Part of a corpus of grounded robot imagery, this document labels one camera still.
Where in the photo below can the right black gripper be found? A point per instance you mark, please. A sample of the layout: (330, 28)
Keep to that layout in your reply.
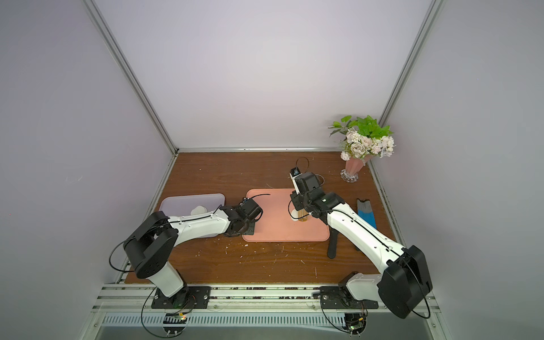
(297, 202)

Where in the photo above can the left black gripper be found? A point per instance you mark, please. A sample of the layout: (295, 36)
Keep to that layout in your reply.
(251, 230)

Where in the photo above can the small dough piece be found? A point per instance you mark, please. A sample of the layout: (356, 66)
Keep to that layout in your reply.
(293, 214)

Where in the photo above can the pink silicone mat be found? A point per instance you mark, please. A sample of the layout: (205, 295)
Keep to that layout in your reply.
(276, 224)

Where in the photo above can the wooden rolling pin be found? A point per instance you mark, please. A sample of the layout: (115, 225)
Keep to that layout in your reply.
(302, 215)

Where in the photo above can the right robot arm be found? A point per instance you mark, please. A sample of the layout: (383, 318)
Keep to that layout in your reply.
(405, 278)

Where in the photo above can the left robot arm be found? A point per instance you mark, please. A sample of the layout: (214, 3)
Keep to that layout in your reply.
(149, 247)

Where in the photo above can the large dough ball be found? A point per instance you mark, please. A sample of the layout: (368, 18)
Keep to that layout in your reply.
(199, 210)

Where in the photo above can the pink glass vase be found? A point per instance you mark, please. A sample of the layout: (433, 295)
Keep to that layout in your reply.
(353, 166)

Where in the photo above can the blue work glove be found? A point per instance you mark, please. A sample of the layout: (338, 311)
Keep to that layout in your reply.
(365, 211)

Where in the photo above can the purple silicone mat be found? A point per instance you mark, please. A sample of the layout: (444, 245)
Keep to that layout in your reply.
(183, 205)

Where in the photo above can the artificial flower bouquet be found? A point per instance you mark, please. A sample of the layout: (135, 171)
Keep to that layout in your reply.
(363, 138)

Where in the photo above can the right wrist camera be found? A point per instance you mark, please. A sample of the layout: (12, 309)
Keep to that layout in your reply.
(294, 173)

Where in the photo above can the black handled metal scraper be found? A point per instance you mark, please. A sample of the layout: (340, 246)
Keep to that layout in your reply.
(332, 247)

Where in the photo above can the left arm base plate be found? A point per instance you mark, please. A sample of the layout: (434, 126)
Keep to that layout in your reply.
(189, 297)

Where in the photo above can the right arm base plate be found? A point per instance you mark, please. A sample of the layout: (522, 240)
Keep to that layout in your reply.
(335, 298)

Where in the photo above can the aluminium frame rail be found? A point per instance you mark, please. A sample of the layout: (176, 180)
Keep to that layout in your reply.
(268, 298)

